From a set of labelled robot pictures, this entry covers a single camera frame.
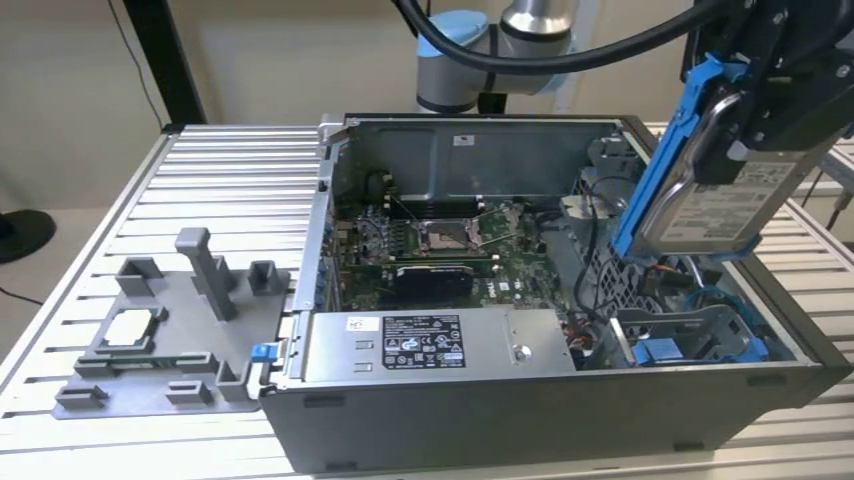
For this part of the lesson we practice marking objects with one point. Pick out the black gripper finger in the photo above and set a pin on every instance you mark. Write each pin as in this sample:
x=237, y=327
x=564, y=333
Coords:
x=795, y=110
x=724, y=150

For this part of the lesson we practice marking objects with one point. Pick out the hard disk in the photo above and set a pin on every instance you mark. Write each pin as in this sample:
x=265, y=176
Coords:
x=721, y=210

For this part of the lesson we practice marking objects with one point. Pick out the grey metal disk bay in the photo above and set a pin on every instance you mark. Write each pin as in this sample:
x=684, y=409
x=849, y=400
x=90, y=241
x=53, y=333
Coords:
x=668, y=320

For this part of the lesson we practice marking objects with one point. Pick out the blue disk carrier in bay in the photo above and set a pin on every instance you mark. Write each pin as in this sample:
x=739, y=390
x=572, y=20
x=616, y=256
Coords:
x=657, y=350

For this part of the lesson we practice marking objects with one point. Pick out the metal slat side table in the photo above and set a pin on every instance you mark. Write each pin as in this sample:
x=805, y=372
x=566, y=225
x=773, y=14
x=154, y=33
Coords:
x=843, y=175

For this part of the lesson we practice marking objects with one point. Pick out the green motherboard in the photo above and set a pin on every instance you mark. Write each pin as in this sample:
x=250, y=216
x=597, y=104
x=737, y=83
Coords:
x=521, y=280

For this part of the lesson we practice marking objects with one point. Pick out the small blue bay tab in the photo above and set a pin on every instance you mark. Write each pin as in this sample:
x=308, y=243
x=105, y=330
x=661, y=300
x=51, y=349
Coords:
x=759, y=350

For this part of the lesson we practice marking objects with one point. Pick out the black RAM slot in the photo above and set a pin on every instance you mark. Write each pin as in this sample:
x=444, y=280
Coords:
x=434, y=202
x=448, y=257

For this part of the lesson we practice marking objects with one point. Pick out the CPU socket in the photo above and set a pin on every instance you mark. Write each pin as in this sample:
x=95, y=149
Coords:
x=444, y=235

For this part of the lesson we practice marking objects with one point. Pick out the black graphics card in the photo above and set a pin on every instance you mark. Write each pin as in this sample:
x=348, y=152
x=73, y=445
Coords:
x=434, y=285

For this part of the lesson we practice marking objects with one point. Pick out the open dark PC case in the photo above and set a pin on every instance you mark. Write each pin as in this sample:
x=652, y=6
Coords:
x=468, y=425

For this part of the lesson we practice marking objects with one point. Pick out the silver power supply unit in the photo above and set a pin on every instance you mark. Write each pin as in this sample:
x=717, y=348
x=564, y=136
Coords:
x=334, y=350

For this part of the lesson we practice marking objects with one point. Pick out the blue case latch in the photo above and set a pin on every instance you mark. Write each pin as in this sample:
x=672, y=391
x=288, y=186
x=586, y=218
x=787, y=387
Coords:
x=265, y=352

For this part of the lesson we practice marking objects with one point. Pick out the grey parts rack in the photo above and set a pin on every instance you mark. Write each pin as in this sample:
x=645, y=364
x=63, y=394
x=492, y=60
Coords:
x=181, y=340

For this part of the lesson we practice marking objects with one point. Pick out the silver CPU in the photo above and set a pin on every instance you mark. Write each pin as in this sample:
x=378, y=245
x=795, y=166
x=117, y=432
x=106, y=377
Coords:
x=134, y=327

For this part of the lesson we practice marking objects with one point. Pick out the black round stand base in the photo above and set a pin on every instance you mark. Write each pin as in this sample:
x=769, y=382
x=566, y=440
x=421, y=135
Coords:
x=27, y=235

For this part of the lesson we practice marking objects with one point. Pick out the black frame post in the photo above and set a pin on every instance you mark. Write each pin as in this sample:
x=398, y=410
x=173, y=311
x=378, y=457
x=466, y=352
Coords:
x=167, y=50

